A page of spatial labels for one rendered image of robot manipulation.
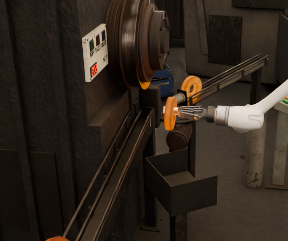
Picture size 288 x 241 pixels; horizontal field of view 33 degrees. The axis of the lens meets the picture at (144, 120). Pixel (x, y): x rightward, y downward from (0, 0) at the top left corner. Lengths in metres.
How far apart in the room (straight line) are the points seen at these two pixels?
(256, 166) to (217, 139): 0.76
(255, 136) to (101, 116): 1.27
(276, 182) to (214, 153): 0.59
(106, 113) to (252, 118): 0.64
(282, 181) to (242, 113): 1.23
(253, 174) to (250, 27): 2.09
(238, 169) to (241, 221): 0.62
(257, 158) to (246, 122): 1.03
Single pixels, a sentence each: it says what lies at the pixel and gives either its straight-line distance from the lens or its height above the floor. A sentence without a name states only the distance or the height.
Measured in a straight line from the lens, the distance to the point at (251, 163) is 3.20.
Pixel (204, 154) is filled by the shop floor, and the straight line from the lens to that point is 3.67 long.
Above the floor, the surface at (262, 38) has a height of 0.49.
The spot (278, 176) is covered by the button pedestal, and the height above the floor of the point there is 0.07.
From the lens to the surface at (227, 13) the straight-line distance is 5.01.
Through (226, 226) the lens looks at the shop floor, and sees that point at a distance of 2.91.
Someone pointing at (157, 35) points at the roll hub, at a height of 1.17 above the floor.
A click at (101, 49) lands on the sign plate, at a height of 1.15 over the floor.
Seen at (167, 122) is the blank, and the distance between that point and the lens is 2.18.
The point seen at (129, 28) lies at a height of 1.22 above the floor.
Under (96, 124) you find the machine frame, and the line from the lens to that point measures 2.06.
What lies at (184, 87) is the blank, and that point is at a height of 0.73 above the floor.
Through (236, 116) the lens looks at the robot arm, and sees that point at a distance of 2.17.
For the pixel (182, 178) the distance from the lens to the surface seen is 2.16.
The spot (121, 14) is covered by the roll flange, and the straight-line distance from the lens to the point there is 2.19.
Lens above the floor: 1.70
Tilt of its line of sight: 24 degrees down
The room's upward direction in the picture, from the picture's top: 2 degrees counter-clockwise
